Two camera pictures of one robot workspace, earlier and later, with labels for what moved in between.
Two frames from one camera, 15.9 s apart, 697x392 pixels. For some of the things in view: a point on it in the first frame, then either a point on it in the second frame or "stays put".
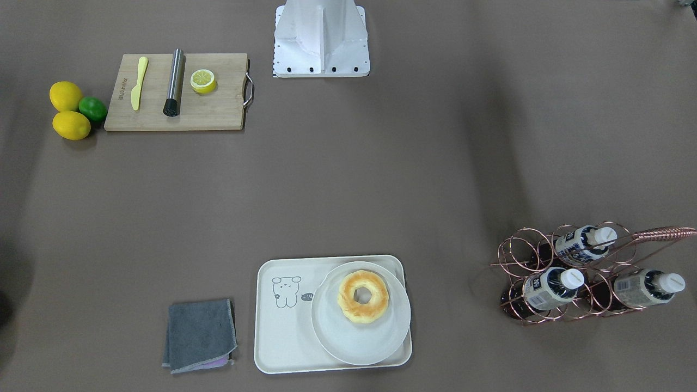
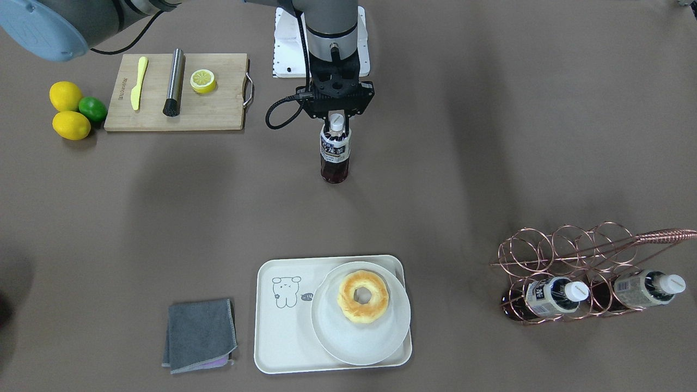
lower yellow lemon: [71, 125] stays put
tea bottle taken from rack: [586, 243] → [335, 151]
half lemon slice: [202, 81] stays put
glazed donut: [363, 313] stays put
